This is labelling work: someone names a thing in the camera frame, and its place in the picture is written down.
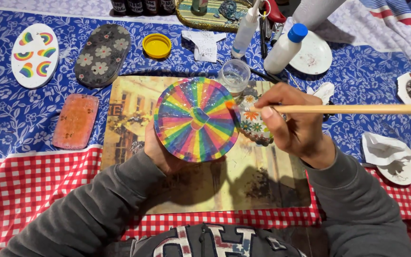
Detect white plate with crumpled paper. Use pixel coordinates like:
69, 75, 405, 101
361, 132, 411, 186

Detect black silver marker pen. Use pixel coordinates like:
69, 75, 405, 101
270, 23, 285, 46

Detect yellow plastic lid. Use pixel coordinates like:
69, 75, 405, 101
142, 33, 172, 59

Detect clear plastic cup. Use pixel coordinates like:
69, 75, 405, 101
218, 59, 252, 97

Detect green bottle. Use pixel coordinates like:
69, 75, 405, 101
191, 0, 209, 16

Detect person's grey lettered hoodie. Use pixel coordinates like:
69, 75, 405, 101
130, 223, 308, 257

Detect dark paint bottle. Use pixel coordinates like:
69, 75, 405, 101
111, 0, 127, 16
143, 0, 160, 16
159, 0, 176, 15
127, 0, 144, 16

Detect orange rectangular plaque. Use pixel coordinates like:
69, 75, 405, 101
52, 93, 100, 150

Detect person's right hand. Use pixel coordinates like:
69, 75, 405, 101
254, 83, 337, 170

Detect red blue striped cloth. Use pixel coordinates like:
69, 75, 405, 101
358, 0, 411, 69

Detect clear squeeze bottle with nozzle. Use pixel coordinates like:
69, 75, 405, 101
231, 0, 262, 59

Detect rainbow striped round lid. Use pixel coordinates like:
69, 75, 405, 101
153, 76, 241, 163

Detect blue grey beaded ornament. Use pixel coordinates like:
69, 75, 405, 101
219, 0, 246, 21

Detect white folded paper piece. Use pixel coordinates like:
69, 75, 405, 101
181, 30, 228, 63

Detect blue floral tablecloth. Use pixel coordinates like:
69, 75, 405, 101
0, 7, 411, 173

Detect white glue bottle blue cap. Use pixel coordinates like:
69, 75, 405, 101
263, 23, 309, 75

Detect gold glitter striped tray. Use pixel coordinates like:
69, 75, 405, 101
176, 0, 253, 34

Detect red handled scissors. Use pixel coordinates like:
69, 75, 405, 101
261, 0, 288, 24

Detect person's left hand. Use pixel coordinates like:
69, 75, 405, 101
144, 119, 226, 176

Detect black thin brush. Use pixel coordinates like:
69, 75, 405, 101
249, 67, 282, 85

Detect white paper towel roll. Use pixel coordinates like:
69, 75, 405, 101
292, 0, 347, 31

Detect dark grey oval flower plaque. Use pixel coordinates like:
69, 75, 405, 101
74, 24, 132, 89

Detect street scene placemat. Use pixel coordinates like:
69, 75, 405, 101
100, 75, 312, 215

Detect crumpled white tissue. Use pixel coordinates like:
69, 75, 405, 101
306, 82, 335, 106

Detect red white checked tablecloth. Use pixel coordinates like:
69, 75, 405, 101
0, 144, 411, 253

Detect floral decoupage piece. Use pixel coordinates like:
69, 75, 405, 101
235, 94, 274, 147

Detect wooden handled paintbrush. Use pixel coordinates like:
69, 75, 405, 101
225, 100, 411, 116

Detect white oval rainbow hearts plaque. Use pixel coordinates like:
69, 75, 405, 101
11, 23, 60, 89

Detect white round plate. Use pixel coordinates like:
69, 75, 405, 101
289, 30, 334, 76

